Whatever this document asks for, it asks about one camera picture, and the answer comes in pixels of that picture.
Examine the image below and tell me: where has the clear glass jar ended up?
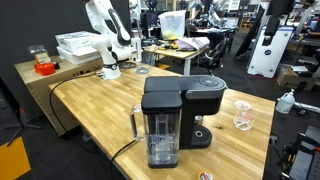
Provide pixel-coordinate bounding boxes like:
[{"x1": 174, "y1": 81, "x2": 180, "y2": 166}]
[{"x1": 233, "y1": 99, "x2": 258, "y2": 132}]

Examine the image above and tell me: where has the small labelled glass jar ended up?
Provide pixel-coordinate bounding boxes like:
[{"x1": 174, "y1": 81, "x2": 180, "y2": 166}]
[{"x1": 28, "y1": 44, "x2": 52, "y2": 65}]

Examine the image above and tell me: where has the black Keurig coffee maker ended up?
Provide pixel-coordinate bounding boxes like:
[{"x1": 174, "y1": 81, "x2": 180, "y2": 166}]
[{"x1": 129, "y1": 75, "x2": 228, "y2": 169}]

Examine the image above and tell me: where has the wooden office desk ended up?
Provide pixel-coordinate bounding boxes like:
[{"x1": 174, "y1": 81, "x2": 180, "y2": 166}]
[{"x1": 143, "y1": 43, "x2": 211, "y2": 76}]

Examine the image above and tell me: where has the pink cloth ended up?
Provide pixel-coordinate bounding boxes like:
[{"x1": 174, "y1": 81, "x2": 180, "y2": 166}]
[{"x1": 175, "y1": 36, "x2": 211, "y2": 52}]

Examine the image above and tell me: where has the clear plastic storage bin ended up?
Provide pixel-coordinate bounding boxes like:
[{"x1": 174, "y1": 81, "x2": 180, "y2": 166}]
[{"x1": 157, "y1": 9, "x2": 188, "y2": 41}]

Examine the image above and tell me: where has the black office chair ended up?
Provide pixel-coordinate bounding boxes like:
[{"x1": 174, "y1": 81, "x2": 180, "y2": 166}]
[{"x1": 199, "y1": 36, "x2": 233, "y2": 73}]

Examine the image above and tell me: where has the black computer monitor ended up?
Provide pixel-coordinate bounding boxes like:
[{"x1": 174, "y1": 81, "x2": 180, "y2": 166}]
[{"x1": 140, "y1": 10, "x2": 160, "y2": 38}]

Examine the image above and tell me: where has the flat white cardboard box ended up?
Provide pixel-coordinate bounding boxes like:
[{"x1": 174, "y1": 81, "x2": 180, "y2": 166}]
[
  {"x1": 54, "y1": 30, "x2": 101, "y2": 53},
  {"x1": 56, "y1": 45, "x2": 103, "y2": 66}
]

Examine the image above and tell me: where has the small white pod cup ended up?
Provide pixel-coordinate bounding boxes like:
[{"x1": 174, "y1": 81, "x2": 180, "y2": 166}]
[{"x1": 198, "y1": 170, "x2": 215, "y2": 180}]

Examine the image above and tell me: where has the orange plastic bowl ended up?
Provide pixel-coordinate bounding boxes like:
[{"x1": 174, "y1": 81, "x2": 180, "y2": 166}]
[{"x1": 33, "y1": 62, "x2": 57, "y2": 76}]

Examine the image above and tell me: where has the white plastic jug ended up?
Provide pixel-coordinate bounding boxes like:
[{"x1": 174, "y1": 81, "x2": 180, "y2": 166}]
[{"x1": 275, "y1": 88, "x2": 297, "y2": 115}]

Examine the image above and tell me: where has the beige metal cabinet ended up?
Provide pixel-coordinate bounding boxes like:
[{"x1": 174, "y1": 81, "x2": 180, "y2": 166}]
[{"x1": 14, "y1": 54, "x2": 105, "y2": 138}]

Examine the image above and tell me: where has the brown cardboard box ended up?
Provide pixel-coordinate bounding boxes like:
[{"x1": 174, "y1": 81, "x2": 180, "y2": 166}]
[{"x1": 276, "y1": 66, "x2": 303, "y2": 89}]

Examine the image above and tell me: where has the black equipment cart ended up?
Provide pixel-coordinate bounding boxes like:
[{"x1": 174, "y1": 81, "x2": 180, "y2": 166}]
[{"x1": 276, "y1": 125, "x2": 320, "y2": 180}]

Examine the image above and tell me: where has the orange floor mat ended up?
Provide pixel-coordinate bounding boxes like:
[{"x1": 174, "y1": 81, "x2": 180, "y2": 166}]
[{"x1": 0, "y1": 136, "x2": 32, "y2": 180}]

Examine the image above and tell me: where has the grey coiled cable ring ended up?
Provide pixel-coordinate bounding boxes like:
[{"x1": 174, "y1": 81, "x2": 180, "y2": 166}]
[{"x1": 134, "y1": 65, "x2": 151, "y2": 75}]

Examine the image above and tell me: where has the black coffee maker cord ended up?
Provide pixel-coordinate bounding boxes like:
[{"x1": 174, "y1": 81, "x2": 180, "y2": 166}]
[{"x1": 109, "y1": 139, "x2": 144, "y2": 180}]

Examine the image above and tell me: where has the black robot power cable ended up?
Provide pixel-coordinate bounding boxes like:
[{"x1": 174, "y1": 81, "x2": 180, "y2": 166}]
[{"x1": 49, "y1": 71, "x2": 102, "y2": 138}]

